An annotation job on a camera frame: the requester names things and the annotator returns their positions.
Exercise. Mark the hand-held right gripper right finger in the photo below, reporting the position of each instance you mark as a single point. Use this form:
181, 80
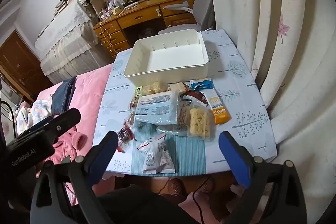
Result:
233, 158

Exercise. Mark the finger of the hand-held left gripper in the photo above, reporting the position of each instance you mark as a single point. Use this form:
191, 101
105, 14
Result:
65, 120

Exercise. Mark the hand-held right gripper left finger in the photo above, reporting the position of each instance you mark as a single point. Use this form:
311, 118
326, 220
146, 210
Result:
101, 161

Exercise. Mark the clear red-edged nut packet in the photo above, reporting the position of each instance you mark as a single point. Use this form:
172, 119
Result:
129, 121
124, 134
134, 103

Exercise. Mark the yellow noodle snack packet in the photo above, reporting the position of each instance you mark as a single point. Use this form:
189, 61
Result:
199, 123

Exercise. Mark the orange oat bar packet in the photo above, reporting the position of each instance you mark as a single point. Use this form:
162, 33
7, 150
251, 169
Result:
219, 111

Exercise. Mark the white red-edged snack packet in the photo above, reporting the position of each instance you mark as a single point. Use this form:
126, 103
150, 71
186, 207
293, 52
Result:
166, 162
151, 154

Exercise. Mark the clear labelled snack packet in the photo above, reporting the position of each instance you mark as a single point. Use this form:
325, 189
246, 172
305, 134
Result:
182, 116

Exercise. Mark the large white blue snack packet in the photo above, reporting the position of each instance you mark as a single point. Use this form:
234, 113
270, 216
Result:
157, 108

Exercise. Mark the white plastic storage bin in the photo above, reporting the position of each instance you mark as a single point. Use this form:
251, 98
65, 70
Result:
170, 56

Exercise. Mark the pink fleece garment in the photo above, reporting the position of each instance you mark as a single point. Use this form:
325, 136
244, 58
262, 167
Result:
78, 140

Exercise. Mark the blue denim jeans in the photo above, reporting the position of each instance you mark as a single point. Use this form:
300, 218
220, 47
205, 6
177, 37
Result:
63, 94

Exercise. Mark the pink blanket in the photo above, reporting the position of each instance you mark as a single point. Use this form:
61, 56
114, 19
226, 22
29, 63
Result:
86, 98

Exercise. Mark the floral printed quilt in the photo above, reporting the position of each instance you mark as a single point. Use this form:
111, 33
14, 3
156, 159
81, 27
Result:
36, 109

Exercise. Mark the brown patterned slipper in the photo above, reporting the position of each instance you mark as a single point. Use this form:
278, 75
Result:
206, 184
176, 186

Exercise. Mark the person's dark pants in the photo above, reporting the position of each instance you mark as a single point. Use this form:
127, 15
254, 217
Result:
136, 208

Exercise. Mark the tree print tablecloth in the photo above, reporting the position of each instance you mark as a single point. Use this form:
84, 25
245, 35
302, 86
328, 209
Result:
236, 98

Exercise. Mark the brown snack packet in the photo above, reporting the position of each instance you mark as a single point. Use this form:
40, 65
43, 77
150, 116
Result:
195, 95

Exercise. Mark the brown wooden door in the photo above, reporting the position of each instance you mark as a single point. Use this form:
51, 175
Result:
18, 61

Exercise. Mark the green snack packet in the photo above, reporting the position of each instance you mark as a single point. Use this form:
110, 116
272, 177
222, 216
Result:
138, 91

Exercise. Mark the lace covered cabinet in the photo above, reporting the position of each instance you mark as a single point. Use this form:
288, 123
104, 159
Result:
65, 40

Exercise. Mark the pale yellow puffed snack packet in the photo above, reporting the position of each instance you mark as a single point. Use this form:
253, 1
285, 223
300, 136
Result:
153, 88

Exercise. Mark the white cracker packet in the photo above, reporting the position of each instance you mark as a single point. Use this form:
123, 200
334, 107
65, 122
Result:
176, 87

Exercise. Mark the stack of books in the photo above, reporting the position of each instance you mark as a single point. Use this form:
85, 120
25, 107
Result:
61, 6

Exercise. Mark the white floral curtain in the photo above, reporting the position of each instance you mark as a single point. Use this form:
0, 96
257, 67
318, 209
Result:
288, 43

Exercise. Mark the wooden desk with drawers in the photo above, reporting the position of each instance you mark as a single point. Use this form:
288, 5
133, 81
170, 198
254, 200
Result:
141, 16

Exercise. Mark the white office chair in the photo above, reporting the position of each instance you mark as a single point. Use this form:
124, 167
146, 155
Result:
202, 1

